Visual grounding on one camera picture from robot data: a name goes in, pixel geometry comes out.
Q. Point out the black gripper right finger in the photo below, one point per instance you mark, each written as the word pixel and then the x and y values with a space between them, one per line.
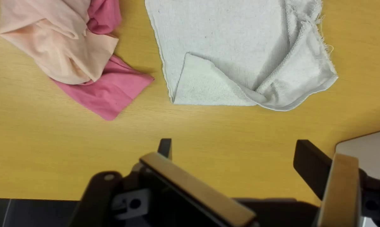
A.
pixel 341 190

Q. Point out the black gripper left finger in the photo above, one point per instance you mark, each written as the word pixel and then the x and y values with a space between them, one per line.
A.
pixel 184 185

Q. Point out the magenta pink cloth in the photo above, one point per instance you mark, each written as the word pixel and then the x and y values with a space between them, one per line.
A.
pixel 114 90

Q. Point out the white terry towel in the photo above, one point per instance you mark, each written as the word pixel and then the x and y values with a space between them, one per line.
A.
pixel 240 51

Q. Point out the peach patterned cloth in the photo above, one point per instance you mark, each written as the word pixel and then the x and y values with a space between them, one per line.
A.
pixel 50 38

